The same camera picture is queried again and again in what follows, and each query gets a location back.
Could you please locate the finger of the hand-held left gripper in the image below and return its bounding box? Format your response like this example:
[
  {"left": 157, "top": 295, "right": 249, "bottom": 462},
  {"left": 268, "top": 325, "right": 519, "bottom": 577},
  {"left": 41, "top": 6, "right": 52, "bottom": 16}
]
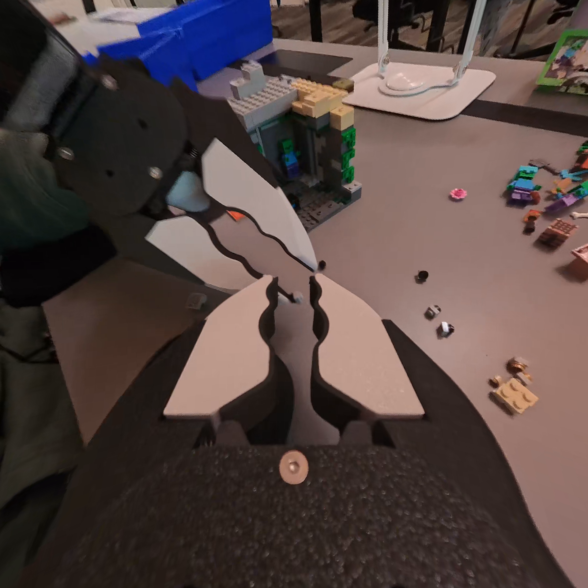
[
  {"left": 145, "top": 216, "right": 305, "bottom": 306},
  {"left": 200, "top": 137, "right": 319, "bottom": 273}
]

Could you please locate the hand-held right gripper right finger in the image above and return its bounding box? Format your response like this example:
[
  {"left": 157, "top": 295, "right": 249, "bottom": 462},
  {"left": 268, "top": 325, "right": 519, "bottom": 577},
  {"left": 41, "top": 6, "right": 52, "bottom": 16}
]
[{"left": 309, "top": 273, "right": 425, "bottom": 445}]

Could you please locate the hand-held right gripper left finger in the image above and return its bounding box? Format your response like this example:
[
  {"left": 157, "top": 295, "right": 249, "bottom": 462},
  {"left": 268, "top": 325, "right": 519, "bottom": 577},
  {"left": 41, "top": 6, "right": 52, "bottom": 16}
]
[{"left": 163, "top": 275, "right": 295, "bottom": 445}]

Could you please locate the tan toy brick with clip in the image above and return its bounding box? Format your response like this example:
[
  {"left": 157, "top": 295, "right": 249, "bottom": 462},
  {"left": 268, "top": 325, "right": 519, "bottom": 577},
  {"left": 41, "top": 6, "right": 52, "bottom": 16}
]
[{"left": 489, "top": 376, "right": 539, "bottom": 415}]

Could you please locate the tiny pale toy piece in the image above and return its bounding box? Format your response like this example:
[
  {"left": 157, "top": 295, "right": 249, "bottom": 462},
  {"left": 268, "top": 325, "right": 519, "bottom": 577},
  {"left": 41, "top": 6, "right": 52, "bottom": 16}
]
[{"left": 507, "top": 356, "right": 533, "bottom": 386}]

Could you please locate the person's left forearm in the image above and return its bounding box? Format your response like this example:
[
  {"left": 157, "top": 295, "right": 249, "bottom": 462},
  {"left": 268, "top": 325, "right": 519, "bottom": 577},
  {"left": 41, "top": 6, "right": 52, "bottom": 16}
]
[{"left": 0, "top": 126, "right": 92, "bottom": 251}]

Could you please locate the grey desk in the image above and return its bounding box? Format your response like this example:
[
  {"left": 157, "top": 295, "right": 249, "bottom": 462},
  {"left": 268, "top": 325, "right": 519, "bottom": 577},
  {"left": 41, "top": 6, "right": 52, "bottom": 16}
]
[{"left": 41, "top": 37, "right": 588, "bottom": 588}]

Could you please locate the green toy zombie figure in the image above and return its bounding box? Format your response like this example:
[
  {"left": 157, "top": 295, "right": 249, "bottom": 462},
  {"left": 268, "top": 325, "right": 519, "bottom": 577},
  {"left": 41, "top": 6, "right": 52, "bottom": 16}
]
[{"left": 279, "top": 138, "right": 301, "bottom": 181}]

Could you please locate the toy brick building model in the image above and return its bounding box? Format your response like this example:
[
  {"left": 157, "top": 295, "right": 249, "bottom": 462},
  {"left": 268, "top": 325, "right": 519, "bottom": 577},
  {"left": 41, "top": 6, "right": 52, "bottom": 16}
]
[{"left": 226, "top": 60, "right": 364, "bottom": 232}]

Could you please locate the dark brown toy cube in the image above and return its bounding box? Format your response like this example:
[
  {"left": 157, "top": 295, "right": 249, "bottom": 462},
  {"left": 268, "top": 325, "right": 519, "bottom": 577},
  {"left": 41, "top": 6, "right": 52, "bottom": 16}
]
[{"left": 537, "top": 218, "right": 579, "bottom": 250}]

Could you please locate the heap of colourful toy pieces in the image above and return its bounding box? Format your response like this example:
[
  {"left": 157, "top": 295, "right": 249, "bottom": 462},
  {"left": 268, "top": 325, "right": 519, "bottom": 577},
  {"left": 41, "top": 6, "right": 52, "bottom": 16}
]
[{"left": 505, "top": 140, "right": 588, "bottom": 236}]

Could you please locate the green toy set box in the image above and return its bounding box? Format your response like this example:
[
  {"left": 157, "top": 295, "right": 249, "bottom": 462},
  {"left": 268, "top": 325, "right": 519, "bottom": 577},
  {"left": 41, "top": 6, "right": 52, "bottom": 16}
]
[{"left": 535, "top": 28, "right": 588, "bottom": 97}]

